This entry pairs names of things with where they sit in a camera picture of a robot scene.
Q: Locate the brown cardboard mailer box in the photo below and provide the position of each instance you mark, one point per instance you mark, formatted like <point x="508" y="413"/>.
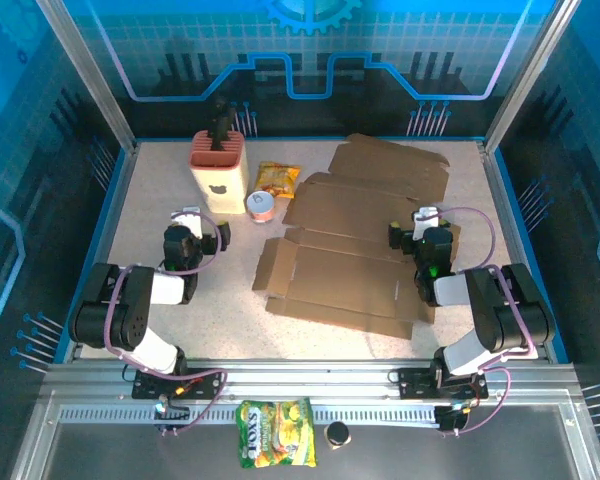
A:
<point x="390" y="160"/>
<point x="340" y="275"/>

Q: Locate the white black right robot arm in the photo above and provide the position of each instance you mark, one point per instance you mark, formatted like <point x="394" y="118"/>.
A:
<point x="510" y="320"/>

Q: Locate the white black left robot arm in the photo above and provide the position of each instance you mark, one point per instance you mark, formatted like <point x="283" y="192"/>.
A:
<point x="100" y="320"/>

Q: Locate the small tin can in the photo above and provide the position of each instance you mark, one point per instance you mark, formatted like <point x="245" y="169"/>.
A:
<point x="261" y="207"/>

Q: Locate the cream knife block pink top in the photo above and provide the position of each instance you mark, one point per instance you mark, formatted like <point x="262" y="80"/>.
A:
<point x="222" y="187"/>

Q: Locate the yellow snack bag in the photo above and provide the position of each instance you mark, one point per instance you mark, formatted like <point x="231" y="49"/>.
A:
<point x="277" y="179"/>

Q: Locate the black controller board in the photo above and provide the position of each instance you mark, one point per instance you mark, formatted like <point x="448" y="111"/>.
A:
<point x="450" y="417"/>
<point x="172" y="412"/>

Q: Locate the slotted metal strip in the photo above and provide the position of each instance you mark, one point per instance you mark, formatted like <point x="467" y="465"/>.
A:
<point x="370" y="415"/>

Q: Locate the green candy bag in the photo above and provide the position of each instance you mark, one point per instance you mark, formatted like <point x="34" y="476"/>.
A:
<point x="275" y="432"/>

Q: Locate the small black jar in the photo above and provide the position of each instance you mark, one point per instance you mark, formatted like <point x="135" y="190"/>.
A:
<point x="337" y="435"/>

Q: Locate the grey metal front panel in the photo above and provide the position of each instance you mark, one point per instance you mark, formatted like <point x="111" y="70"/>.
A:
<point x="130" y="455"/>

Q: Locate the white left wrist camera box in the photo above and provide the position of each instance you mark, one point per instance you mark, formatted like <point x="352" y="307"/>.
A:
<point x="192" y="225"/>

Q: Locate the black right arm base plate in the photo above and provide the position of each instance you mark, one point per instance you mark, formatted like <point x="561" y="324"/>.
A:
<point x="417" y="382"/>

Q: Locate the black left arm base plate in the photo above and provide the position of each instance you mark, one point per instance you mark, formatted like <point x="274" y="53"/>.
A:
<point x="205" y="382"/>

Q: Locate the aluminium front rail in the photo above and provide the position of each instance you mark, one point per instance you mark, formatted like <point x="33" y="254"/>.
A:
<point x="305" y="380"/>

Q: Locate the aluminium frame post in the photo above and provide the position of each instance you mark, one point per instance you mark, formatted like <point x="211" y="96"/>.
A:
<point x="91" y="75"/>
<point x="528" y="75"/>

